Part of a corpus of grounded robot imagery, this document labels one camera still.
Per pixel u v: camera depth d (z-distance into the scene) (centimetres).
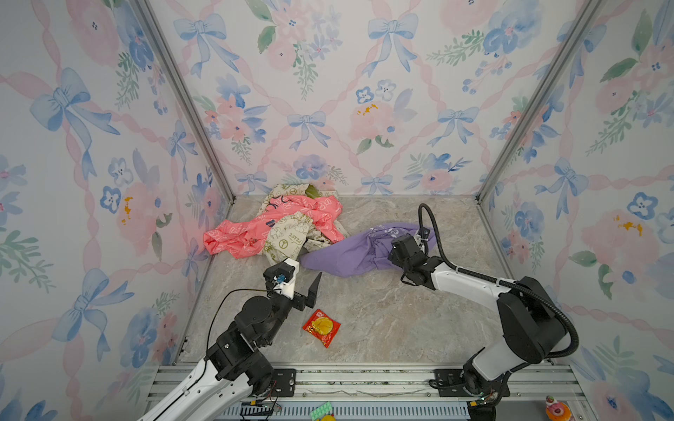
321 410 69
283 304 59
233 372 50
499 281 50
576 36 72
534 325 45
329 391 73
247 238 97
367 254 97
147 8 69
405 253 70
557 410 68
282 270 54
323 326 83
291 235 88
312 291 62
